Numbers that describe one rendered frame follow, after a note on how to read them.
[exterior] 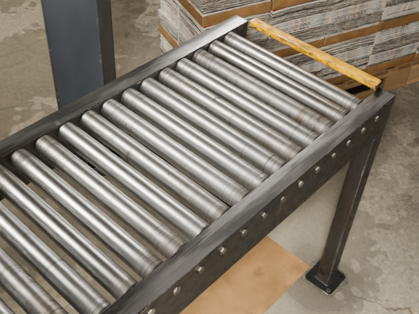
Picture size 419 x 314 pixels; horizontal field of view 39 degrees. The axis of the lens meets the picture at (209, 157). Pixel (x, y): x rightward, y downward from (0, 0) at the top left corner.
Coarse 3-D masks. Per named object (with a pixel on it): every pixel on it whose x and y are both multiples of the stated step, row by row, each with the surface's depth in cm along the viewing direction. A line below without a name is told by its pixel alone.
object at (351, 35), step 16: (272, 0) 217; (288, 0) 221; (304, 0) 225; (192, 16) 214; (208, 16) 208; (224, 16) 211; (240, 16) 215; (416, 16) 263; (160, 32) 248; (352, 32) 249; (368, 32) 254; (288, 48) 237; (384, 64) 274; (400, 64) 280; (336, 80) 265
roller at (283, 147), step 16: (160, 80) 157; (176, 80) 154; (192, 96) 151; (208, 96) 149; (208, 112) 149; (224, 112) 146; (240, 112) 145; (240, 128) 144; (256, 128) 142; (272, 144) 139; (288, 144) 138; (288, 160) 137
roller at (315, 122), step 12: (192, 60) 165; (204, 60) 162; (216, 60) 161; (216, 72) 160; (228, 72) 158; (240, 72) 157; (240, 84) 156; (252, 84) 154; (264, 84) 155; (252, 96) 155; (264, 96) 152; (276, 96) 151; (276, 108) 151; (288, 108) 149; (300, 108) 148; (300, 120) 147; (312, 120) 145; (324, 120) 145
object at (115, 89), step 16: (208, 32) 171; (224, 32) 171; (240, 32) 177; (176, 48) 164; (192, 48) 165; (208, 48) 168; (144, 64) 158; (160, 64) 158; (176, 64) 161; (128, 80) 152; (96, 96) 147; (112, 96) 148; (64, 112) 142; (80, 112) 142; (32, 128) 137; (48, 128) 137; (80, 128) 145; (0, 144) 133; (16, 144) 133; (32, 144) 135; (64, 144) 143; (0, 160) 130
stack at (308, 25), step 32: (192, 0) 210; (224, 0) 207; (256, 0) 213; (320, 0) 230; (352, 0) 237; (384, 0) 245; (416, 0) 256; (192, 32) 219; (256, 32) 224; (288, 32) 231; (320, 32) 241; (384, 32) 260; (416, 32) 270; (320, 64) 253; (352, 64) 264
